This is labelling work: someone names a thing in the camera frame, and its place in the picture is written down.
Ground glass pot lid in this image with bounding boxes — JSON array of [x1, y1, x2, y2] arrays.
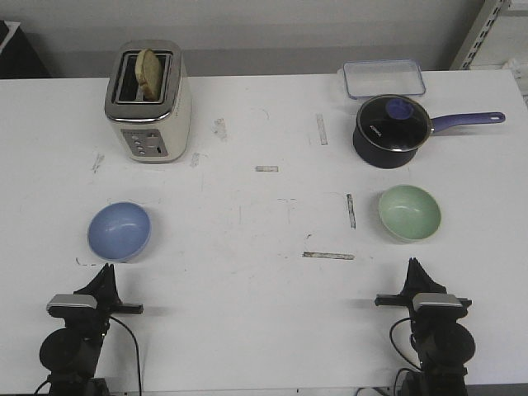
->
[[356, 94, 431, 152]]

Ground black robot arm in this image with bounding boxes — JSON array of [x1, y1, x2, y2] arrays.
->
[[39, 263, 144, 395], [375, 257, 476, 395]]

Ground green bowl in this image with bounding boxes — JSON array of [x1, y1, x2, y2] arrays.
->
[[378, 185, 441, 243]]

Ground blue bowl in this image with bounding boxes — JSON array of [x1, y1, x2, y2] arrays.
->
[[87, 202, 152, 262]]

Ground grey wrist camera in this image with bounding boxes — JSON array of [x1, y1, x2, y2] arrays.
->
[[412, 293, 463, 312], [46, 294, 97, 318]]

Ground white metal shelf upright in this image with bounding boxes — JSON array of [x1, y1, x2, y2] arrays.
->
[[449, 0, 511, 71]]

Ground dark blue saucepan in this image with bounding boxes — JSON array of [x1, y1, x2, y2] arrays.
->
[[352, 111, 506, 169]]

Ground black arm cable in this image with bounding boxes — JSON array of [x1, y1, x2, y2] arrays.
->
[[389, 316, 424, 372], [106, 315, 144, 395]]

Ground cream two-slot toaster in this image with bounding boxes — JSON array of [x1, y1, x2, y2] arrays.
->
[[104, 40, 192, 163]]

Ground clear plastic food container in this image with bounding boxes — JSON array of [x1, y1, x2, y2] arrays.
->
[[338, 59, 427, 100]]

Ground toasted bread slice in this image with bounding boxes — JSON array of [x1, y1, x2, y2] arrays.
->
[[134, 49, 163, 101]]

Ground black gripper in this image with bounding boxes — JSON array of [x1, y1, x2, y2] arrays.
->
[[375, 257, 472, 323], [72, 263, 144, 330]]

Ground black object at left edge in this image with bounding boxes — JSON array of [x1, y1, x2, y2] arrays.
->
[[1, 20, 51, 79]]

